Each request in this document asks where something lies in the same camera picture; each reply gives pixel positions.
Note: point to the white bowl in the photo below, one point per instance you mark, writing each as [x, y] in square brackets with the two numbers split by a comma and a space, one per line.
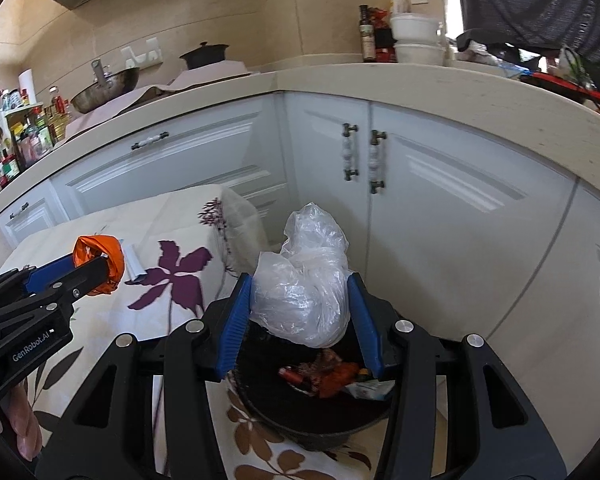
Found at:
[419, 54]
[415, 29]

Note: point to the metal wok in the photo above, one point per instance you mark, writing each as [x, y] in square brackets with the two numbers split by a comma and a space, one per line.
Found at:
[105, 92]

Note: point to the red packets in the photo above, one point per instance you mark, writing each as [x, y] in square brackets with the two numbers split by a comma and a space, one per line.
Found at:
[384, 35]

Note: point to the pile of mixed packets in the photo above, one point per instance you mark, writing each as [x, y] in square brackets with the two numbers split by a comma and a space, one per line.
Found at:
[555, 70]

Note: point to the white kitchen cabinet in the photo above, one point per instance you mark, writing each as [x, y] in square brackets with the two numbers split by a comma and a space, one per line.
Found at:
[455, 200]

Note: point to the paper towel roll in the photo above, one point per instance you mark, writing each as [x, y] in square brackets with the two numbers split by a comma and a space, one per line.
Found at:
[27, 87]

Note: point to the dark glass bottle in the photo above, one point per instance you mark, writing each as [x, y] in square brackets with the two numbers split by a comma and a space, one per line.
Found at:
[367, 35]

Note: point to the person's left hand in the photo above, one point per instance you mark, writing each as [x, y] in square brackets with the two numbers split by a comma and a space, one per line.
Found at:
[22, 420]

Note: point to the red snack wrapper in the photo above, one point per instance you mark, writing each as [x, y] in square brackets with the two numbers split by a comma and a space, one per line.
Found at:
[292, 375]

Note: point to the white blue wrapper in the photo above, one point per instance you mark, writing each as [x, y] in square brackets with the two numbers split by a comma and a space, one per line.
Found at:
[370, 390]

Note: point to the cluster of condiment bottles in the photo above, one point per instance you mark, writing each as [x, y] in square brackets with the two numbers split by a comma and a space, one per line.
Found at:
[30, 135]

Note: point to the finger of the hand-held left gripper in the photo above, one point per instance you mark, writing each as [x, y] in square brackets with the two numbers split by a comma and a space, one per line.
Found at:
[87, 277]
[50, 272]

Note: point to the large orange plastic bag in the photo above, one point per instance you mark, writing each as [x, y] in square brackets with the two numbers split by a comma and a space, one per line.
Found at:
[337, 380]

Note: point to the small orange wrapper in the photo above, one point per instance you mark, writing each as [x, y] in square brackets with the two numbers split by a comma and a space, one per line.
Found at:
[105, 250]

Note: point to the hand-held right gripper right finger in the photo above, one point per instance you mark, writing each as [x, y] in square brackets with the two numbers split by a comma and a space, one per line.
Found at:
[365, 325]

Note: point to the floral tablecloth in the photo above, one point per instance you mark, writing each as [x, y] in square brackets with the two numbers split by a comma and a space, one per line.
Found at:
[130, 220]

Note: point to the person's grey shirt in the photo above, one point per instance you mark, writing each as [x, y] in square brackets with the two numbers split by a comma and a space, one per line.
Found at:
[530, 0]

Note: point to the pink stove cover cloth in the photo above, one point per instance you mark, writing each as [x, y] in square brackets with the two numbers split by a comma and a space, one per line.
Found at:
[200, 77]

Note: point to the clear plastic bag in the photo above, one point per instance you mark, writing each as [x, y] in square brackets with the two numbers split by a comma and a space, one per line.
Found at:
[300, 295]

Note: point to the black pot with lid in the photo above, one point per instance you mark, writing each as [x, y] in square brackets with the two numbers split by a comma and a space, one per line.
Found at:
[205, 56]

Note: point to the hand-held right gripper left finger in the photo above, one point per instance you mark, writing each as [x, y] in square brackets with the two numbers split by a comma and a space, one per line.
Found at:
[235, 330]

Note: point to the black trash bin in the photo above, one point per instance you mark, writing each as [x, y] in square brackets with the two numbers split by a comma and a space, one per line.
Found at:
[305, 420]

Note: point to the white paper wrapper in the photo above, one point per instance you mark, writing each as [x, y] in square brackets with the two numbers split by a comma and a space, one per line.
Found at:
[135, 262]

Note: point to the white wall socket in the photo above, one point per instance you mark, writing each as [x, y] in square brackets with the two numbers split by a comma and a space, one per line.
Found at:
[141, 51]

